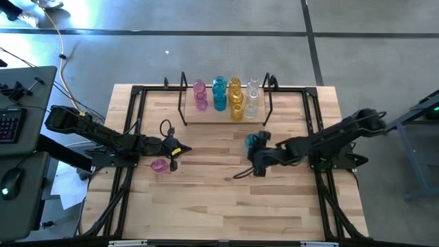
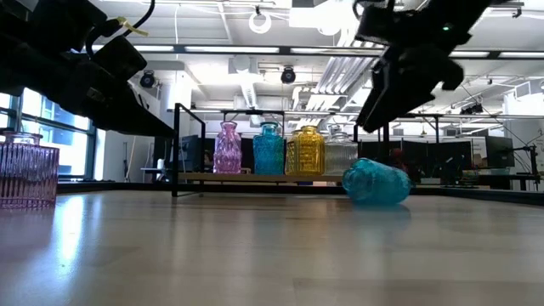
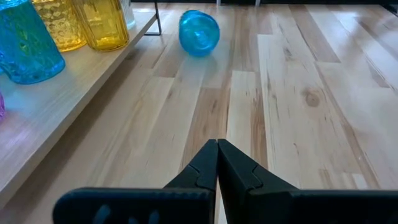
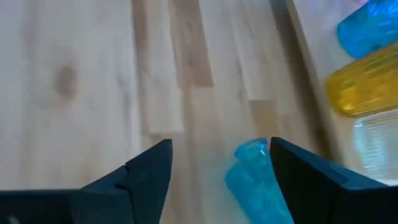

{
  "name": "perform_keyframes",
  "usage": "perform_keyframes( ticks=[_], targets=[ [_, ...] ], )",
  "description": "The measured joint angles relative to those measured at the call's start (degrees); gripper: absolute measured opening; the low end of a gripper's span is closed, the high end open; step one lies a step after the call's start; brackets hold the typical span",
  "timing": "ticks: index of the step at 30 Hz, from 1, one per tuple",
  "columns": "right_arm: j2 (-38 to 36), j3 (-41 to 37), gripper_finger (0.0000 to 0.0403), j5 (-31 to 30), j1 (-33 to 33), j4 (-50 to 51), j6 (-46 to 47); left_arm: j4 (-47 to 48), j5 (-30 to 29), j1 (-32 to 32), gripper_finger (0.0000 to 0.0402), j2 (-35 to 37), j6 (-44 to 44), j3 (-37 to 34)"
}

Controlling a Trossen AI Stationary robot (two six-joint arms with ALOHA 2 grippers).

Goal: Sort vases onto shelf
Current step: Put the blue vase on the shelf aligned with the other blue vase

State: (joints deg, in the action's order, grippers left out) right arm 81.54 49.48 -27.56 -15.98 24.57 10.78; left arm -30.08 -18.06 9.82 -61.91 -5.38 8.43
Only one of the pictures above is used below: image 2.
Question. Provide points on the clear squat ribbed glass vase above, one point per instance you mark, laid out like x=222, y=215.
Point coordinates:
x=340, y=157

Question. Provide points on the white ventilation duct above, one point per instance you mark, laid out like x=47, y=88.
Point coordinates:
x=251, y=100

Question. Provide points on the large window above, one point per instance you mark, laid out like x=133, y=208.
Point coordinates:
x=64, y=144

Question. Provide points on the black partition curtain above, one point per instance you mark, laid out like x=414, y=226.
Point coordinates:
x=425, y=157

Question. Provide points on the wooden shelf with black rails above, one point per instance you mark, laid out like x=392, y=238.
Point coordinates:
x=255, y=177

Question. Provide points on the teal wide textured glass vase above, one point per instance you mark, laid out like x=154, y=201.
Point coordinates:
x=268, y=153

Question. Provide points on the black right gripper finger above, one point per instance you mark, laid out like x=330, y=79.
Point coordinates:
x=374, y=98
x=399, y=98

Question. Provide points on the pink squat ribbed glass vase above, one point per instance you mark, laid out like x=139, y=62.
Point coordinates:
x=27, y=174

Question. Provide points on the black aluminium table frame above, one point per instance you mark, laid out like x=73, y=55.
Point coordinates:
x=127, y=187

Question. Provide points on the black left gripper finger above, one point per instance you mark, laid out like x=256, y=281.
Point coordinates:
x=127, y=125
x=149, y=112

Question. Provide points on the background computer monitor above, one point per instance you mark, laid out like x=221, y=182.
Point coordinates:
x=189, y=153
x=500, y=152

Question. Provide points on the person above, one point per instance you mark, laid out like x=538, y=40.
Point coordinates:
x=397, y=157

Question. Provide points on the black dome security camera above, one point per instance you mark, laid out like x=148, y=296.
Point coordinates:
x=288, y=75
x=147, y=80

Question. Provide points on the black ceiling track light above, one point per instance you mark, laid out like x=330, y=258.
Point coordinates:
x=472, y=109

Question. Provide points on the pink diamond-textured glass vase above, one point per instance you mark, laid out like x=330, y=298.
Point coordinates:
x=227, y=149

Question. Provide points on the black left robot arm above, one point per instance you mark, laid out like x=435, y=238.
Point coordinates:
x=38, y=30

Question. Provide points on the small yellow tag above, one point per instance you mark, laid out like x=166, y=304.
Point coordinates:
x=132, y=29

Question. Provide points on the black metal background frame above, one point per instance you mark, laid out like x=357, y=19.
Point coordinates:
x=425, y=115
x=238, y=111

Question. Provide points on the dark background desk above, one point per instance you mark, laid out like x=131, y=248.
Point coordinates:
x=501, y=176

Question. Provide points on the white LED light bar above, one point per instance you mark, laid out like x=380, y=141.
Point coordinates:
x=518, y=54
x=231, y=49
x=155, y=48
x=469, y=54
x=331, y=50

